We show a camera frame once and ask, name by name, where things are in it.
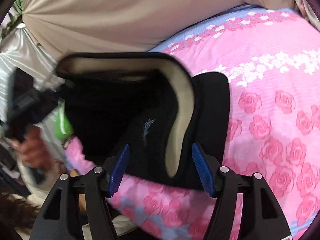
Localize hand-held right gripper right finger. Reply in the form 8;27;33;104
191;142;286;240

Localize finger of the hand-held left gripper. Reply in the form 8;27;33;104
49;81;75;99

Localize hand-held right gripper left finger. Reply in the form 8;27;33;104
30;144;131;240

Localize black pants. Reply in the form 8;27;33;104
55;52;231;191

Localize person's left hand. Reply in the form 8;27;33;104
12;125;55;172

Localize white satin cloth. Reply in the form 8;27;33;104
0;22;64;90

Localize pink rose bed sheet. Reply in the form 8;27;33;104
64;4;320;240

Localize beige curtain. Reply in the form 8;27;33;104
21;0;300;62

